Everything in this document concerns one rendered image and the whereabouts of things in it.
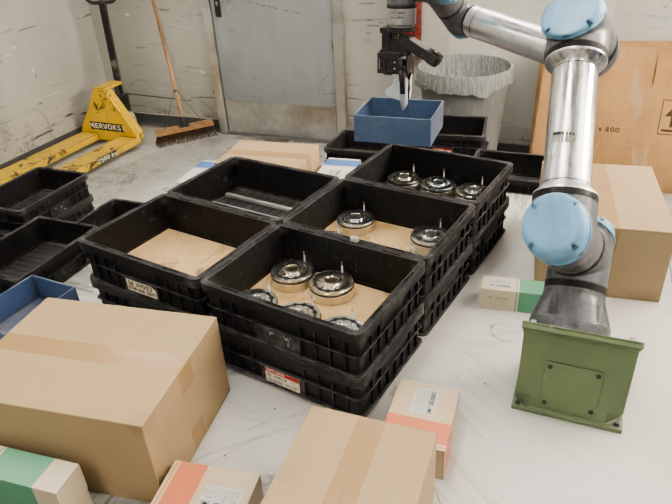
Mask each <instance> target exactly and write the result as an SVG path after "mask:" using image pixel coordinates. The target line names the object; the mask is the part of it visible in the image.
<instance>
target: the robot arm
mask: <svg viewBox="0 0 672 504"><path fill-rule="evenodd" d="M417 2H426V3H428V4H429V5H430V7H431V8H432V9H433V11H434V12H435V13H436V15H437V16H438V17H439V19H440V20H441V21H442V22H443V24H444V25H445V27H446V29H447V30H448V32H449V33H451V34H452V35H453V36H454V37H455V38H457V39H467V38H469V37H470V38H473V39H476V40H478V41H481V42H484V43H487V44H490V45H492V46H495V47H498V48H501V49H503V50H506V51H509V52H512V53H515V54H517V55H520V56H523V57H526V58H528V59H531V60H534V61H537V62H539V63H542V64H544V65H545V68H546V70H547V71H548V72H549V73H550V74H551V86H550V97H549V108H548V119H547V130H546V142H545V153H544V164H543V175H542V185H541V186H540V187H538V188H537V189H536V190H535V191H534V192H533V194H532V202H531V205H530V206H528V208H527V209H526V211H525V213H524V215H523V218H522V223H521V232H522V236H523V239H524V242H525V244H526V245H527V247H528V249H529V250H530V252H531V253H532V254H533V255H534V256H535V257H536V258H538V259H539V260H540V261H542V262H544V263H545V264H546V265H548V266H547V272H546V278H545V284H544V290H543V293H542V295H541V297H540V298H539V300H538V302H537V304H536V306H535V308H534V310H533V311H532V313H531V315H530V318H529V322H530V319H534V320H537V321H536V323H540V324H546V325H551V326H556V327H562V328H567V329H573V330H578V331H584V332H589V333H594V334H600V335H605V336H610V335H611V328H610V323H609V318H608V313H607V307H606V294H607V287H608V281H609V274H610V267H611V261H612V254H613V249H614V247H615V241H616V240H615V229H614V226H613V225H612V224H611V223H610V222H609V221H608V220H606V219H605V218H600V217H599V216H598V201H599V195H598V193H597V192H596V191H595V190H593V189H592V188H591V173H592V159H593V145H594V131H595V117H596V103H597V89H598V78H599V77H601V76H603V75H604V74H606V73H607V72H608V71H609V70H610V69H611V68H612V67H613V65H614V64H615V62H616V60H617V57H618V55H619V40H618V37H617V34H616V32H615V29H614V27H613V24H612V21H611V19H610V16H609V13H608V11H607V4H606V3H605V1H604V0H554V1H553V2H550V3H549V5H548V6H547V7H546V8H545V10H544V12H543V14H542V17H541V25H539V24H536V23H532V22H529V21H526V20H523V19H520V18H516V17H513V16H510V15H507V14H504V13H500V12H497V11H494V10H491V9H488V8H484V7H481V6H478V5H475V4H472V3H469V2H467V1H466V0H387V15H386V24H387V25H389V26H383V27H380V33H382V49H381V50H380V51H379V52H378V53H377V73H383V74H384V75H393V74H399V75H398V76H395V77H394V79H393V85H391V86H390V87H388V88H386V90H385V94H386V95H387V96H388V97H391V98H394V99H396V100H399V101H400V104H401V109H402V110H405V108H406V106H407V104H408V99H410V97H411V92H412V87H413V79H414V66H415V55H416V56H418V57H419V58H421V59H422V60H424V61H425V62H426V63H427V64H429V65H431V66H433V67H436V66H438V65H439V64H440V63H441V61H442V60H443V55H441V53H439V52H438V51H436V50H434V49H432V48H430V47H429V46H427V45H426V44H424V43H423V42H421V41H420V40H418V39H417V38H415V37H413V36H412V35H410V34H409V33H411V32H415V24H416V11H417V8H416V7H417ZM407 33H408V34H407ZM379 58H380V68H379Z"/></svg>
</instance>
